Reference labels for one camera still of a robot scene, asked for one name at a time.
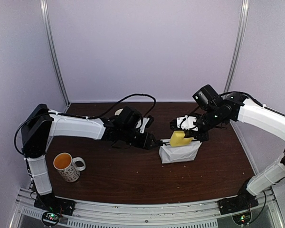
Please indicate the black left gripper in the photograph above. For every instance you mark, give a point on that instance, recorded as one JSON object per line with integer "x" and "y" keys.
{"x": 146, "y": 142}

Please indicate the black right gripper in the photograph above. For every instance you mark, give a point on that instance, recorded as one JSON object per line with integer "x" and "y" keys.
{"x": 204, "y": 137}

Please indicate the yellow sponge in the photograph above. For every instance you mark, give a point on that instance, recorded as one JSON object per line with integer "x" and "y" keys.
{"x": 179, "y": 138}

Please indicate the white paper bag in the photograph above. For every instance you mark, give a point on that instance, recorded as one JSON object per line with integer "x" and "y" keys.
{"x": 185, "y": 153}

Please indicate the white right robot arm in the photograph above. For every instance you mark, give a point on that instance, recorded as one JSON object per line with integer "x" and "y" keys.
{"x": 238, "y": 107}

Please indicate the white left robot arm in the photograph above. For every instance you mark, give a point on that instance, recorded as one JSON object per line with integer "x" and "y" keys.
{"x": 127, "y": 125}

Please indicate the cream ceramic mug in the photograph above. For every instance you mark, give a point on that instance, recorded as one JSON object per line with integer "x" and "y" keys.
{"x": 118, "y": 112}

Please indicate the patterned mug orange inside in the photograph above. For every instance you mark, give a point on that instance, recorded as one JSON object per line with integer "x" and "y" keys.
{"x": 68, "y": 167}

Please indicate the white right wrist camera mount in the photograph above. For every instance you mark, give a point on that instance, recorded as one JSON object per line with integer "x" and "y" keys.
{"x": 187, "y": 122}

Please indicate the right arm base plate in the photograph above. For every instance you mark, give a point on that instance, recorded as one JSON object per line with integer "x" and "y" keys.
{"x": 236, "y": 204}

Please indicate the aluminium front rail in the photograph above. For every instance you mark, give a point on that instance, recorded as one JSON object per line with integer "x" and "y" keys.
{"x": 199, "y": 214}

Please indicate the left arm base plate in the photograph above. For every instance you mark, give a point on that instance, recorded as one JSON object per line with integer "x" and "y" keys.
{"x": 55, "y": 206}

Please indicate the right aluminium corner post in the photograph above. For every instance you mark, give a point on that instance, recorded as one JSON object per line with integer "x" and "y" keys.
{"x": 242, "y": 25}

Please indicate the aluminium corner post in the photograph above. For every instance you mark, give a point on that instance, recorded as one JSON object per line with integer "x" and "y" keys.
{"x": 52, "y": 49}
{"x": 242, "y": 25}

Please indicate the left aluminium corner post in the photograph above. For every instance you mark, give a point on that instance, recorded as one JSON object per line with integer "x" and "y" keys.
{"x": 52, "y": 49}

